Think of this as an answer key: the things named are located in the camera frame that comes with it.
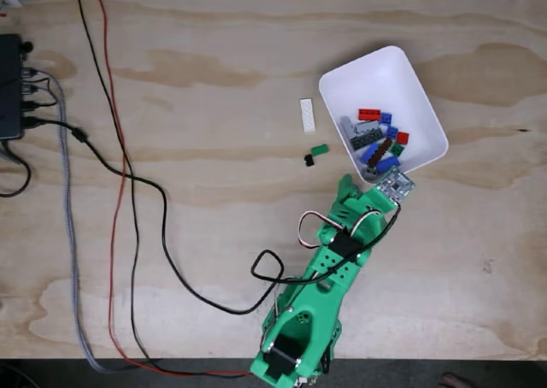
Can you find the small grey lego brick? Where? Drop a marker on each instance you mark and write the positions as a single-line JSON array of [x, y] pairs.
[[372, 173]]

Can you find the long blue lego brick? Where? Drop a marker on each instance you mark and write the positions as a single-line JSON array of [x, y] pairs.
[[368, 154], [389, 162]]

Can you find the brown lego plate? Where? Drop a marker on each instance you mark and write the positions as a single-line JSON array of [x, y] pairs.
[[380, 154]]

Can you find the dark grey lego brick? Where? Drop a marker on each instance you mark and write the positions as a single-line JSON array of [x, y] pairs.
[[363, 141]]

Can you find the small green lego brick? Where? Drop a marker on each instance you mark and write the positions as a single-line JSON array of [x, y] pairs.
[[398, 148]]

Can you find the small red lego brick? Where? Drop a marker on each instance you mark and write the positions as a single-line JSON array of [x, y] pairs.
[[402, 138]]

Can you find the long red lego brick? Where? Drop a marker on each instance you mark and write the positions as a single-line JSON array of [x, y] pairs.
[[369, 114]]

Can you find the white lego brick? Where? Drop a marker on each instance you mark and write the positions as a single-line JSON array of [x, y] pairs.
[[308, 114]]

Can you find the white plastic bin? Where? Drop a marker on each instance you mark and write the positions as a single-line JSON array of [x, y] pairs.
[[384, 80]]

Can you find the small black lego piece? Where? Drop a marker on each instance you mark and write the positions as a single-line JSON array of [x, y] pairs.
[[308, 160]]

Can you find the person's foot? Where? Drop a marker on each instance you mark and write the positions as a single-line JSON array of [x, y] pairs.
[[455, 380]]

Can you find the black hub box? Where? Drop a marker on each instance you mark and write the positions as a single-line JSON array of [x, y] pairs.
[[8, 84]]

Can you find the camera circuit board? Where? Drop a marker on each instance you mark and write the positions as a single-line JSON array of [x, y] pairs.
[[395, 186]]

